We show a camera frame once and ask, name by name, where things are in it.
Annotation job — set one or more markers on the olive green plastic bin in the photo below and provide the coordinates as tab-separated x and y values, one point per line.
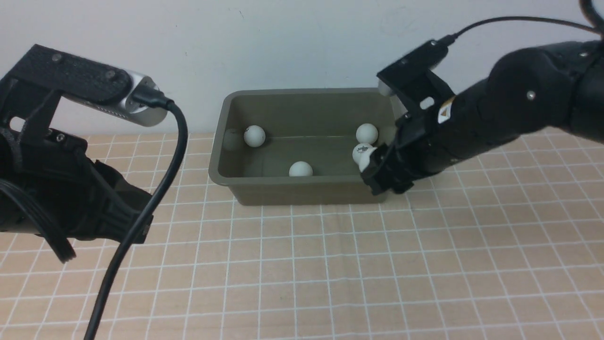
316	126

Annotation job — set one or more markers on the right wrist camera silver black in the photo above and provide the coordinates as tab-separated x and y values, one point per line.
411	78

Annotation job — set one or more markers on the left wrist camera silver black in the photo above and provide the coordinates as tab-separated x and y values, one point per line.
32	88

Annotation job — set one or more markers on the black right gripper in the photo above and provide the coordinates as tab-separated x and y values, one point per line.
441	130

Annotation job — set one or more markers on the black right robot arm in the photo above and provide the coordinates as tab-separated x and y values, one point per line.
557	85

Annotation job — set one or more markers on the white ping-pong ball small mark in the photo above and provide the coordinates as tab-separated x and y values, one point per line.
254	136

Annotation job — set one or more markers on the plain white ping-pong ball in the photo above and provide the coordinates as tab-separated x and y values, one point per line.
367	133

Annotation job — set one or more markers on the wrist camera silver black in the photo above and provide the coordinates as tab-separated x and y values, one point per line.
32	88
411	78

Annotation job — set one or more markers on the checkered orange tablecloth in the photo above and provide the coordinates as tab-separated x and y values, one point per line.
507	246

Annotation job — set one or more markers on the white ping-pong ball red logo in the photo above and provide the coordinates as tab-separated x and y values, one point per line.
300	169

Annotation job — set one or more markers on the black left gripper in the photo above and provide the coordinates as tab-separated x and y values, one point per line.
95	203

